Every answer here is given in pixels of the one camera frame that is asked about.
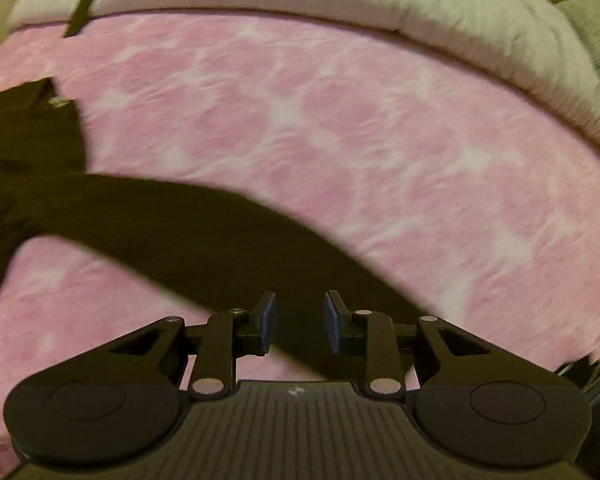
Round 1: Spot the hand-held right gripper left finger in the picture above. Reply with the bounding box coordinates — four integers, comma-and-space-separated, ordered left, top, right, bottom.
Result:
100, 290, 277, 402

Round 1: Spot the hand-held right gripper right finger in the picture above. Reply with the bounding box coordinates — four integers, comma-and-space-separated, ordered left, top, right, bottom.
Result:
324, 289, 503, 402

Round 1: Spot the dark brown sweater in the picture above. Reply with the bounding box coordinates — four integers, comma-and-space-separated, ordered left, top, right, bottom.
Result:
0, 76, 451, 386

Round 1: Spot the pink floral blanket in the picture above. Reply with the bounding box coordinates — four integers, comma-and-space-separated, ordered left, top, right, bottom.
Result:
0, 9, 600, 476

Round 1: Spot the black smartphone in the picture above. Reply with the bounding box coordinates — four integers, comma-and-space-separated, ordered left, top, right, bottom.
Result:
62, 0, 103, 38

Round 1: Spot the grey pillow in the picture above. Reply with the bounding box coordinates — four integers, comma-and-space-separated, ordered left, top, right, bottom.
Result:
557, 0, 600, 83

